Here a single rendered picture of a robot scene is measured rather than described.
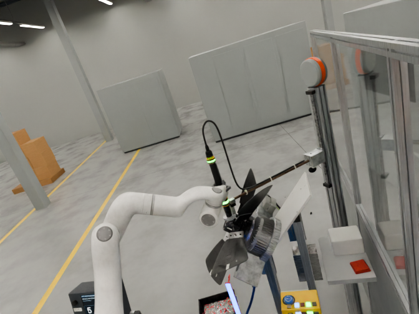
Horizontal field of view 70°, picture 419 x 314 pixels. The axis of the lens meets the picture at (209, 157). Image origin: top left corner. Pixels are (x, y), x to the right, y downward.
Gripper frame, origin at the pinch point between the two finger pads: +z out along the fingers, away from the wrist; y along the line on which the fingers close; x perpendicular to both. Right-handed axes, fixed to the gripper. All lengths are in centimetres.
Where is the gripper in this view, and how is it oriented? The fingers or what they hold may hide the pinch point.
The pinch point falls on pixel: (219, 184)
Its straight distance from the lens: 156.2
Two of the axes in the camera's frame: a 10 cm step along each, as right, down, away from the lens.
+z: 1.8, -4.0, 9.0
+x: -2.9, -9.0, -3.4
